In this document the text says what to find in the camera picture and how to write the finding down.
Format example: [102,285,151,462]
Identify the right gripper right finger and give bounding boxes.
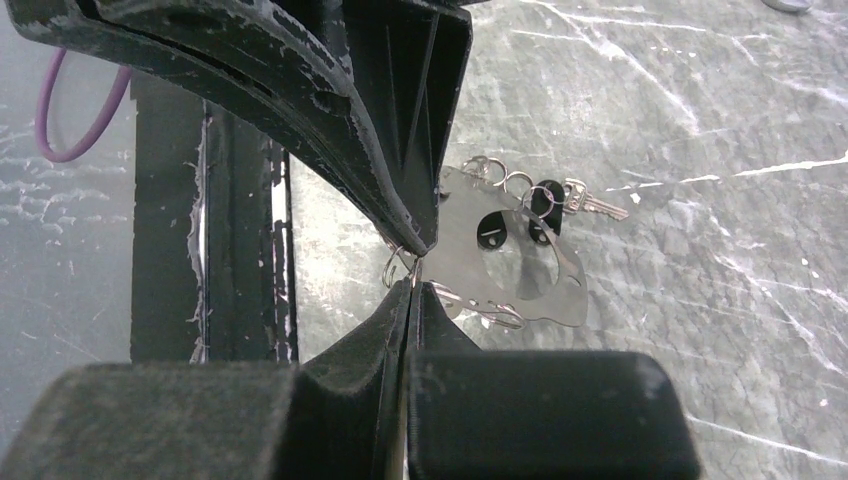
[408,283,702,479]

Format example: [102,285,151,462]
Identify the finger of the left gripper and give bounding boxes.
[7,1,395,243]
[317,1,473,249]

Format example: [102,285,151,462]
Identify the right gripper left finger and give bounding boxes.
[1,280,414,479]

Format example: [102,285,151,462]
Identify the key bunch with rings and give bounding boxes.
[383,155,629,330]

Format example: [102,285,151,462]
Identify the black key tag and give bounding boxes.
[528,179,566,246]

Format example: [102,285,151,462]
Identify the large silver wrench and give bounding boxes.
[762,0,814,14]

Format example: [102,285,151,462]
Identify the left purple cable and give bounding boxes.
[34,46,134,165]

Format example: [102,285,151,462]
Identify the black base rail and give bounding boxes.
[130,73,299,365]

